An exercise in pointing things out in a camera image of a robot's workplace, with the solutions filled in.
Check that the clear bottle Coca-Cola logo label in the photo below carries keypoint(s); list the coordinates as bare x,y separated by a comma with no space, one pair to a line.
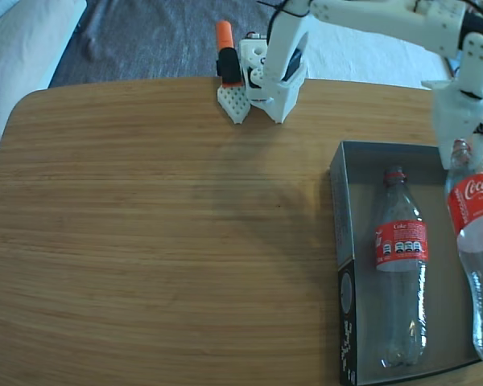
475,201

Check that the clear bottle Coke nutrition label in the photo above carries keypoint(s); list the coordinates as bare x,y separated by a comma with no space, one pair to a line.
402,313

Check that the grey cardboard box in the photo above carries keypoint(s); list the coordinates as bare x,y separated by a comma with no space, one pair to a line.
438,281

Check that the white rug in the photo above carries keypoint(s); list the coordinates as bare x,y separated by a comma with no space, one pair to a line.
366,56

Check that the orange and black clamp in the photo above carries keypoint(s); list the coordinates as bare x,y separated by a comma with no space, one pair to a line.
224,34

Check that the white cushion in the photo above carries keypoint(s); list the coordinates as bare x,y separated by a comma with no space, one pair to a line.
16,60

